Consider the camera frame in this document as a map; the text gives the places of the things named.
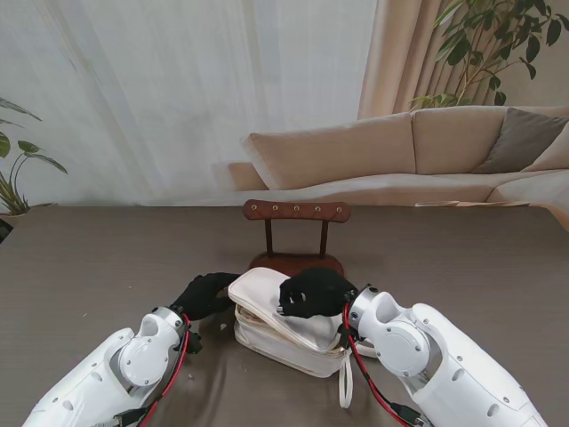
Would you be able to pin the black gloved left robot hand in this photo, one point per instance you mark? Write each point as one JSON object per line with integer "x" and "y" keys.
{"x": 202, "y": 298}

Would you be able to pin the beige sofa cushion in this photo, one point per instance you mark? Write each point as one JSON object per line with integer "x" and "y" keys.
{"x": 555, "y": 155}

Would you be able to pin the white sheer curtain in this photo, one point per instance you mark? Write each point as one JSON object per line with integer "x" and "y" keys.
{"x": 178, "y": 89}

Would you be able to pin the broad-leaf green houseplant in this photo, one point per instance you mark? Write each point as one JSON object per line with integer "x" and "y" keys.
{"x": 31, "y": 149}

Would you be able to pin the brown wooden jewelry stand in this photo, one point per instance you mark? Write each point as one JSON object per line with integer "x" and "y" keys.
{"x": 295, "y": 211}

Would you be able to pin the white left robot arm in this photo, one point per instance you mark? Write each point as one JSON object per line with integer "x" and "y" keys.
{"x": 89, "y": 387}

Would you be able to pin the beige drape curtain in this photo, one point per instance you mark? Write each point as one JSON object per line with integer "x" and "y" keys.
{"x": 400, "y": 53}

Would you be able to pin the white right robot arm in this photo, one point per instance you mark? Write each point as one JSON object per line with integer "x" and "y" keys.
{"x": 444, "y": 356}

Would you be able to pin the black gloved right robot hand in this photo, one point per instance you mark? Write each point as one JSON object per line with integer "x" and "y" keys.
{"x": 322, "y": 293}

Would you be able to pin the dark flat device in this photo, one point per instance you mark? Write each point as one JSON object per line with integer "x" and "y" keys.
{"x": 3, "y": 231}

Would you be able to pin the beige plant pot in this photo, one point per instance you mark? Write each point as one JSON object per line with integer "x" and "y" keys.
{"x": 13, "y": 219}

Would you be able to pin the tall dark green leafy plant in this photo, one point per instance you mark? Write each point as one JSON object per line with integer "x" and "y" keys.
{"x": 462, "y": 44}

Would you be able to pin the grey sofa cushion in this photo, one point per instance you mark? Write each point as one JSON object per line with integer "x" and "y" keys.
{"x": 520, "y": 142}

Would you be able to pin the white leather handbag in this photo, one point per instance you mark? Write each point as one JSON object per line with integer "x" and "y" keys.
{"x": 266, "y": 342}

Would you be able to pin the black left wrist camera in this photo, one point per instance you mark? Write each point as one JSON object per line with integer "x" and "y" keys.
{"x": 194, "y": 343}

